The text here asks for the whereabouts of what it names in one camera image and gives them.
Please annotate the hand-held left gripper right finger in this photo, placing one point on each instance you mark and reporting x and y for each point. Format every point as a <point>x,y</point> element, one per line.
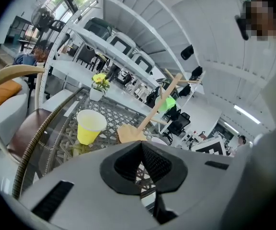
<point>200,188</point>

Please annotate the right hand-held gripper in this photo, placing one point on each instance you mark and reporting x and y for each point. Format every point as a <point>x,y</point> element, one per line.
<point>211,147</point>

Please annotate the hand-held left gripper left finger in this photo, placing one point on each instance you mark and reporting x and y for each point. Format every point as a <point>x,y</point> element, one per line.
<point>85,188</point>

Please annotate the yellow plastic cup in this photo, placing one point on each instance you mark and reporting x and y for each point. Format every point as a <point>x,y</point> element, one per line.
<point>87,133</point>

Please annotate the green plastic cup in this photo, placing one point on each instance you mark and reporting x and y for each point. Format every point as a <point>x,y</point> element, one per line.
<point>168,104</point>

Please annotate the wooden cup tree stand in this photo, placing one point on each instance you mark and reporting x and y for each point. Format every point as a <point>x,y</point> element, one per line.
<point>128,134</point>

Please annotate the black office chair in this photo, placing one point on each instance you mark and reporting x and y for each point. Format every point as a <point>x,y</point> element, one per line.
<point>180,123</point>

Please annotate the ceiling light strip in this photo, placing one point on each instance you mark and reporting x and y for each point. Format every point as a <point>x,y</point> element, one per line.
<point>247,114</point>

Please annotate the dark metal lattice table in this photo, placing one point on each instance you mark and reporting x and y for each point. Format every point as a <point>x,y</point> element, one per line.
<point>118,118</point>

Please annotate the grey white beanbag sofa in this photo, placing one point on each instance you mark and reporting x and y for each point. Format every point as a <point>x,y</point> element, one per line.
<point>6,118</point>

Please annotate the potted yellow flower plant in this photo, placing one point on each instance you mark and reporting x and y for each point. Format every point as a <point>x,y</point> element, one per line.
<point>99,83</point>

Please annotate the white microwave oven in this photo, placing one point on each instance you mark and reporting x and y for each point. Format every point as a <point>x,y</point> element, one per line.
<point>141,62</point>
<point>120,45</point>

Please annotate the orange cushion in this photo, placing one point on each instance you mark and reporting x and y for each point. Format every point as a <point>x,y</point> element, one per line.
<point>1,92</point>

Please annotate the person's head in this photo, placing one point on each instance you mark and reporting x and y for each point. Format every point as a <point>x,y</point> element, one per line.
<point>260,20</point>

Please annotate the wooden chair with brown seat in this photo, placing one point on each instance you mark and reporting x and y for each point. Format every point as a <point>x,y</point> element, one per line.
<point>13,68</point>

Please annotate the orange dried plant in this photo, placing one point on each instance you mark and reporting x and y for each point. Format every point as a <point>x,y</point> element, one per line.
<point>41,54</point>

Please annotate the blue cloth bundle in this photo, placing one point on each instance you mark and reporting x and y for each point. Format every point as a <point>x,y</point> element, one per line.
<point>23,59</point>

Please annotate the white metal shelving unit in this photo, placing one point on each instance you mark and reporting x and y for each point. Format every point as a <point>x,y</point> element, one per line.
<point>140,11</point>

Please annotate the black glass cabinet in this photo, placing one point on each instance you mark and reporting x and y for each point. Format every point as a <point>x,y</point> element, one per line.
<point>18,30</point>

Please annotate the black standing fan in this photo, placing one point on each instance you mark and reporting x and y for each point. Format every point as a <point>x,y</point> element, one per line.
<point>43,15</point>

